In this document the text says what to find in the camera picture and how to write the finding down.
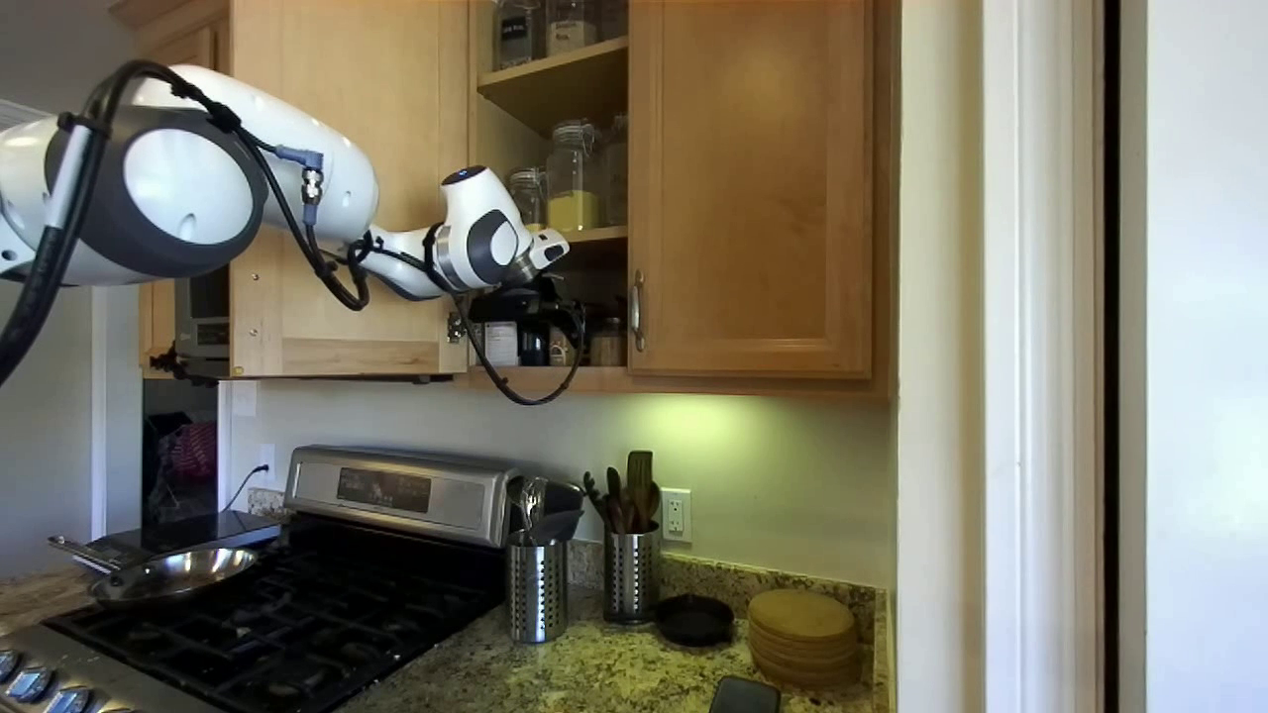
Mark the dark wooden spatula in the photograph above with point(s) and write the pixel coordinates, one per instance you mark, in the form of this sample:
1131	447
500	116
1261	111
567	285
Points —
644	484

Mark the glass jar yellow contents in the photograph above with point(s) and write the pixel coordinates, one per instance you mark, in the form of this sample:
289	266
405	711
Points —
574	184

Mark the wooden cabinet door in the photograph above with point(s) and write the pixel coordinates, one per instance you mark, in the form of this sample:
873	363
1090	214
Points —
755	184
372	79

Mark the white door frame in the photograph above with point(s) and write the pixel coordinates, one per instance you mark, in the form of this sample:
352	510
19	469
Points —
1046	358

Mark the glass jar dark lid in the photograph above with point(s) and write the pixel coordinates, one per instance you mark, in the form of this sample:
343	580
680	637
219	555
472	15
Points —
515	28

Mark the white box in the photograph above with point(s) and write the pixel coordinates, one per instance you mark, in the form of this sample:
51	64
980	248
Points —
500	348

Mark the white door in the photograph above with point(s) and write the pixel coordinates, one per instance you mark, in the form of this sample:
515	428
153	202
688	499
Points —
1211	358

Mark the black plastic utensil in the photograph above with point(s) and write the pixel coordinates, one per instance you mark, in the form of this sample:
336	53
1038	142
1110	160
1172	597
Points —
565	510

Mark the steel frying pan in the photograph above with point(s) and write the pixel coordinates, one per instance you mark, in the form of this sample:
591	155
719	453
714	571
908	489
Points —
172	571

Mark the dark kitchen utensil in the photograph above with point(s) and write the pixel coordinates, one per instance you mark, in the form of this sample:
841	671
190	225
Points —
606	499

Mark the wooden cutting board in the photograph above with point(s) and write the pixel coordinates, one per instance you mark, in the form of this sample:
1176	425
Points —
40	600

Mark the perforated steel utensil holder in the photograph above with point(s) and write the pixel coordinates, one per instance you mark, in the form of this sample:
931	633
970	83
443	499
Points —
536	597
631	576

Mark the small glass jar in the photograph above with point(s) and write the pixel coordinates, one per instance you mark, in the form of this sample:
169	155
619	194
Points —
530	194

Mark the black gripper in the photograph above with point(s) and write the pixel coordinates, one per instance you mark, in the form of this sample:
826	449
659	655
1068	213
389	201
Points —
520	307

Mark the glass jar light contents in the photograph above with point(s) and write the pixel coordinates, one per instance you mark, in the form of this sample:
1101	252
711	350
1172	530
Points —
567	25

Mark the white wall outlet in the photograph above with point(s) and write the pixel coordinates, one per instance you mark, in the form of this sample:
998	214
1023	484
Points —
265	473
674	515

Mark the small black dish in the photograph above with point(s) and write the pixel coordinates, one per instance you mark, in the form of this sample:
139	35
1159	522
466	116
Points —
696	621

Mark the small brown bottle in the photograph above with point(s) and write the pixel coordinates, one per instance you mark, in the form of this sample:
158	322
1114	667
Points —
608	344

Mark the wooden cabinet body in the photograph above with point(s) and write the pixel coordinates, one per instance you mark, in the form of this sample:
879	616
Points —
557	83

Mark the metal ladle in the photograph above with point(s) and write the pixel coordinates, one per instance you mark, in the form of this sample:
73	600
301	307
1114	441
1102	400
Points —
530	499

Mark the stainless steel stove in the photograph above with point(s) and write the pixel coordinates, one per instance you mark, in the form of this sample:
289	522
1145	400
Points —
330	597

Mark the stainless steel microwave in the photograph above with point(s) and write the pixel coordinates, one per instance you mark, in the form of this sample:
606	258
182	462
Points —
204	330

